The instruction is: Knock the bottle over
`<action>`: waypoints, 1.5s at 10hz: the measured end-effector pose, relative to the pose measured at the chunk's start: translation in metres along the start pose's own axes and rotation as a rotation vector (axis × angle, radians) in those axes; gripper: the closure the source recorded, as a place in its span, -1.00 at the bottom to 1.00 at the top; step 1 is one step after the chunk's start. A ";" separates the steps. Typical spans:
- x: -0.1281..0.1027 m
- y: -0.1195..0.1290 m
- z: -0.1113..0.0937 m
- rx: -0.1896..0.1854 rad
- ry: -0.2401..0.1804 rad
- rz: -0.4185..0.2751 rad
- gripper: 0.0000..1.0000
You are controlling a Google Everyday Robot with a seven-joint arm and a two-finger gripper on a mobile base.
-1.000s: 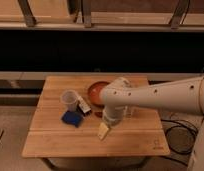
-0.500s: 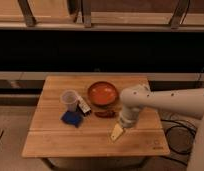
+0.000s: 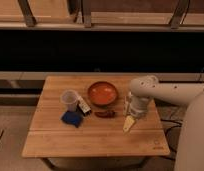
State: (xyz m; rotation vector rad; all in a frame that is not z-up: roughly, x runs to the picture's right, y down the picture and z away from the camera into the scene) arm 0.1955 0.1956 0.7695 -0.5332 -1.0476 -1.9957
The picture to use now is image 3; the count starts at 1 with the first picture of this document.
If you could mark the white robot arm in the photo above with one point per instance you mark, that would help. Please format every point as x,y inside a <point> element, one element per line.
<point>190,148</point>

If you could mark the clear plastic cup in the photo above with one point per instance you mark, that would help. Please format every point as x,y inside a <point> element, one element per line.
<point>70,99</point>

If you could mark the wooden table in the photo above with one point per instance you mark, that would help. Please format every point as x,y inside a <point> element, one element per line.
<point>49,137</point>

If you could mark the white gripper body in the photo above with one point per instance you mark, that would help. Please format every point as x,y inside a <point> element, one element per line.
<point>138,106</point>

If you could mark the dark red chili pepper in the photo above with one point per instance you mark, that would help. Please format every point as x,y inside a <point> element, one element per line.
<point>105,114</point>

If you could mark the orange bowl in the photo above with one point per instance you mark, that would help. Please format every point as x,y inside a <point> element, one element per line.
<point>102,93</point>

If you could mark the small black white box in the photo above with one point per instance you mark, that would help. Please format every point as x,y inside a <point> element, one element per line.
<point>84,107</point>

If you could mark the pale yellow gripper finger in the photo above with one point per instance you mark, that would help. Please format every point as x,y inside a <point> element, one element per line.
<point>129,122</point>

